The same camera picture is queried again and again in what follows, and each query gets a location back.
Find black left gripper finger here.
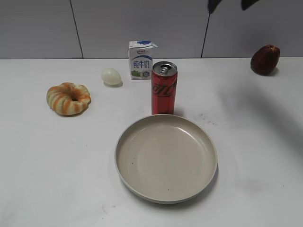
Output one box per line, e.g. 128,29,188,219
241,0,259,10

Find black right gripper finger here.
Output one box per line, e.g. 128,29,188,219
207,0,222,13

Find red cola can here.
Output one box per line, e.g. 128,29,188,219
151,61,178,115

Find beige round plate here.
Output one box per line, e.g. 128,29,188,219
115,114,218,204

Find dark red avocado fruit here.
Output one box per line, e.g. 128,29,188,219
250,44,280,76

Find white blue milk carton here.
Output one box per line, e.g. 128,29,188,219
128,41,157,80

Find white egg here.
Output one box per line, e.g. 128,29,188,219
101,68,122,86

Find orange striped bread ring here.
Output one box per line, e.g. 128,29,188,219
46,82,91,116

